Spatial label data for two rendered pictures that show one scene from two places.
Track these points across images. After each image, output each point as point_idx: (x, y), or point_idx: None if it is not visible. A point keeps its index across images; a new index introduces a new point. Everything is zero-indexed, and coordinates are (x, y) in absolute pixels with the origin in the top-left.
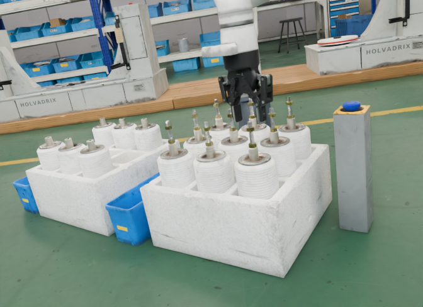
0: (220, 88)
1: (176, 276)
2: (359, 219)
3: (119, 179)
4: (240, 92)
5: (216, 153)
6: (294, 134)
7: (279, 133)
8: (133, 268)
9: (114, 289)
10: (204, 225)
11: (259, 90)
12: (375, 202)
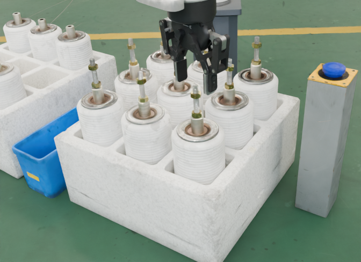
0: (161, 35)
1: (92, 250)
2: (318, 202)
3: (33, 111)
4: (186, 49)
5: (152, 108)
6: (257, 88)
7: (238, 83)
8: (42, 231)
9: (17, 259)
10: (129, 196)
11: (211, 50)
12: (344, 173)
